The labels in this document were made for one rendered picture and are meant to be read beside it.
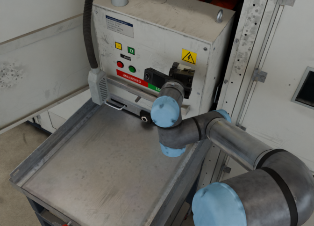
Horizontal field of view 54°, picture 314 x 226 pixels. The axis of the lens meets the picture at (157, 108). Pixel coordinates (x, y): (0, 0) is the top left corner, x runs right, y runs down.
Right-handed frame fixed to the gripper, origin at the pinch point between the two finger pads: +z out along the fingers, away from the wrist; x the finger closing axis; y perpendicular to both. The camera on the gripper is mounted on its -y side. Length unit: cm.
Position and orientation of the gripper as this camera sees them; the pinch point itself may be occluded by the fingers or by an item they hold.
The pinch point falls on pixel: (176, 66)
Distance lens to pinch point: 113.3
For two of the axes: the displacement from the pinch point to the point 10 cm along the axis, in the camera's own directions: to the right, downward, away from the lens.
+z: 2.2, -4.8, 8.5
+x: 1.0, -8.5, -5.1
